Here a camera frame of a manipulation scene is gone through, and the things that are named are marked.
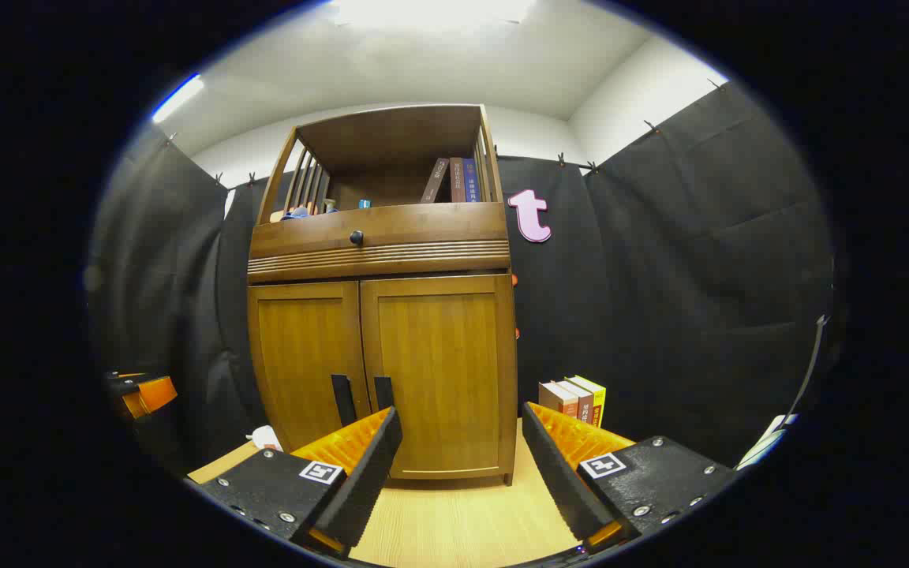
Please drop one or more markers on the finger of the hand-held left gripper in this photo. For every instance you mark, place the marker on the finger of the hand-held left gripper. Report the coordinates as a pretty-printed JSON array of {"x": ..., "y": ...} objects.
[{"x": 151, "y": 397}]

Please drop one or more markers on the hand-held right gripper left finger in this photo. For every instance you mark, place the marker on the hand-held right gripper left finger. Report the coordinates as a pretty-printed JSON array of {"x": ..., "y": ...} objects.
[{"x": 368, "y": 473}]

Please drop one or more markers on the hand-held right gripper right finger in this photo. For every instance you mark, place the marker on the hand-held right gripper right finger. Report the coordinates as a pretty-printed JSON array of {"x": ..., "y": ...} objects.
[{"x": 561, "y": 481}]

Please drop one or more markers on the wooden shoe cabinet door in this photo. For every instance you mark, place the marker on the wooden shoe cabinet door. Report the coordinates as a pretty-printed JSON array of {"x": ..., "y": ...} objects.
[
  {"x": 304, "y": 355},
  {"x": 439, "y": 355}
]

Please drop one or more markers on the wooden double-door shoe cabinet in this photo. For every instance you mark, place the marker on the wooden double-door shoe cabinet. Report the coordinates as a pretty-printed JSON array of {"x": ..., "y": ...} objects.
[{"x": 383, "y": 260}]

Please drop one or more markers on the reddish brown book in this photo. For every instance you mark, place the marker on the reddish brown book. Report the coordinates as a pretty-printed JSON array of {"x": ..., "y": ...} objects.
[{"x": 585, "y": 406}]

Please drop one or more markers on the light brown book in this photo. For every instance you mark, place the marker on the light brown book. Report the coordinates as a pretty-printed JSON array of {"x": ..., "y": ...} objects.
[{"x": 557, "y": 398}]

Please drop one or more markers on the small white plush toy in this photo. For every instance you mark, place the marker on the small white plush toy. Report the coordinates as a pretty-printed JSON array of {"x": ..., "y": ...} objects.
[{"x": 267, "y": 438}]

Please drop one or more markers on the white device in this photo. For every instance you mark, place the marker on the white device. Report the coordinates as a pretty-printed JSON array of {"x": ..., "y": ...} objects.
[{"x": 762, "y": 446}]

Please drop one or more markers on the black backdrop cloth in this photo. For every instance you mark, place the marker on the black backdrop cloth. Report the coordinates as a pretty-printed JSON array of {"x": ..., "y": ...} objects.
[{"x": 660, "y": 276}]

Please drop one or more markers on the light blue cloth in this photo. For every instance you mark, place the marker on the light blue cloth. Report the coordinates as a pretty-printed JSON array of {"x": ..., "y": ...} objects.
[{"x": 295, "y": 213}]

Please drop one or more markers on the wooden drawer with black knob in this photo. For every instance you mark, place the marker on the wooden drawer with black knob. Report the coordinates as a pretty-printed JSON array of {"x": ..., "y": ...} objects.
[{"x": 423, "y": 225}]

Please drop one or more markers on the dark red book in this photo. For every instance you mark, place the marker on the dark red book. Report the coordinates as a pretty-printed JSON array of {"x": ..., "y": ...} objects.
[{"x": 457, "y": 181}]

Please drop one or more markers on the blue book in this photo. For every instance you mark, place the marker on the blue book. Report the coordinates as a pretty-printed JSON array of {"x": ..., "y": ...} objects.
[{"x": 470, "y": 183}]

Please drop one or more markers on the ceiling light panel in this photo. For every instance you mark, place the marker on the ceiling light panel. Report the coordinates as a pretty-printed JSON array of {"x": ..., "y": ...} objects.
[{"x": 431, "y": 12}]

